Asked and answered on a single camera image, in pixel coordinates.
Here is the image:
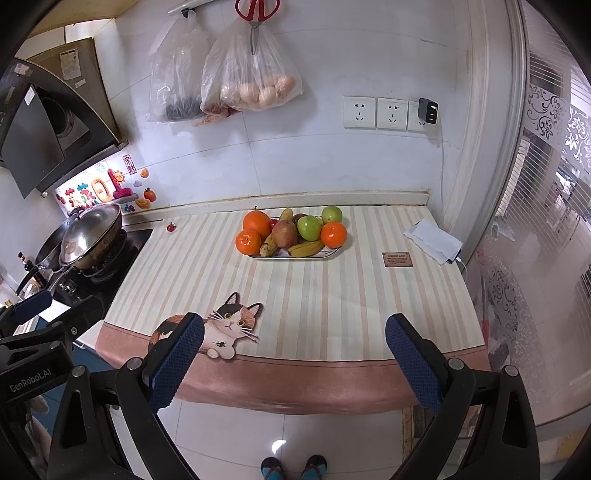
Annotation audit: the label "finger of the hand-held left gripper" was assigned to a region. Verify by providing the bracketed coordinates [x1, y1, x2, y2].
[0, 290, 53, 339]
[0, 295, 104, 358]

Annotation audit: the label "colourful letters wall sticker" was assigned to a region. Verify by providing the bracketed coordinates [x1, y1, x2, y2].
[55, 168, 139, 215]

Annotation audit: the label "black range hood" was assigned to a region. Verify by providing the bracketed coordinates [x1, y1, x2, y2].
[0, 58, 127, 199]

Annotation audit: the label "white charger cable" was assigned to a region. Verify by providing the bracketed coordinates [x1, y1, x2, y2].
[434, 122, 469, 278]

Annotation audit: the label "small orange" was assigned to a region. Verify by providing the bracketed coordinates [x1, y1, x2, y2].
[235, 229, 263, 257]
[320, 222, 348, 249]

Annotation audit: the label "brown spotted yellow banana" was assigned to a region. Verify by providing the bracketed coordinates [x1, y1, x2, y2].
[259, 208, 294, 258]

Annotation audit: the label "frosted glass sliding door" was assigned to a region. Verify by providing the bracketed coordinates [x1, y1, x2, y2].
[471, 0, 591, 462]

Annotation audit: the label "white wall socket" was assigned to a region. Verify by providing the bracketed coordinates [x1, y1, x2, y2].
[342, 95, 377, 130]
[376, 97, 409, 131]
[407, 99, 428, 132]

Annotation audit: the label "blue base cabinet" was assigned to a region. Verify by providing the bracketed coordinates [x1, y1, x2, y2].
[74, 340, 116, 372]

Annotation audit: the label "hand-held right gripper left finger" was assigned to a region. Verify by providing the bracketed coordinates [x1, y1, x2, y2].
[46, 312, 206, 480]

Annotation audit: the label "white crumpled paper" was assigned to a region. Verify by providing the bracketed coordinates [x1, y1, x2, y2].
[403, 219, 462, 265]

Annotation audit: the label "white wall hook rail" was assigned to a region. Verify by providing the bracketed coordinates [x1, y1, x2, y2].
[167, 0, 241, 17]

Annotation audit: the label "leaf pattern white plate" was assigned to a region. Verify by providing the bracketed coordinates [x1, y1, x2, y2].
[248, 244, 346, 262]

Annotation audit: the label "red handled scissors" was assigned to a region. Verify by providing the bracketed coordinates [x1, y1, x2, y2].
[235, 0, 281, 56]

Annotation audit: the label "clear plastic bag dark contents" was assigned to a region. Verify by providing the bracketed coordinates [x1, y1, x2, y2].
[147, 11, 218, 124]

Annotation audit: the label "large orange with stem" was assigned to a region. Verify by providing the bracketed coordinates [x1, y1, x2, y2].
[243, 206, 272, 239]

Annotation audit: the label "black glass gas stove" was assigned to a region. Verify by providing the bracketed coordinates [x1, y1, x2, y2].
[48, 228, 154, 319]

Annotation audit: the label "clear plastic bag round produce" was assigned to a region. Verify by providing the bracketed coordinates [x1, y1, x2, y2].
[201, 18, 304, 114]

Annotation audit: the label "steel wok with lid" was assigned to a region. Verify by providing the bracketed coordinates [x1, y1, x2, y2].
[16, 217, 127, 296]

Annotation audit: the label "steel wok lid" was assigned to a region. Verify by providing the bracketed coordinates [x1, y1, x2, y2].
[59, 204, 123, 269]

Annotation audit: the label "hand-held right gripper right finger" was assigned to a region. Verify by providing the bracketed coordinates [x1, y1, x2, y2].
[385, 314, 541, 480]

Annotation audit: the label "stainless hood chimney cover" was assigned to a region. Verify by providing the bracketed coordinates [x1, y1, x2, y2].
[25, 37, 120, 141]

